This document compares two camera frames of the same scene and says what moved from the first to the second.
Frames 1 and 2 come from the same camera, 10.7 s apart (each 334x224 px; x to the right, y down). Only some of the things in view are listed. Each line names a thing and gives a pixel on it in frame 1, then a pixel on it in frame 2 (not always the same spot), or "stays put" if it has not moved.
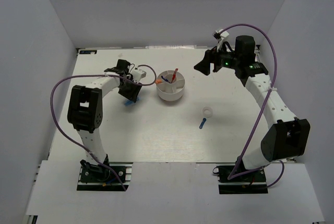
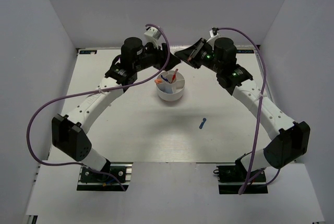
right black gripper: (211, 56) to (190, 55)
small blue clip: (202, 123) stays put
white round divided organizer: (172, 87) stays put
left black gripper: (132, 95) to (161, 55)
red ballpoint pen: (174, 75) stays put
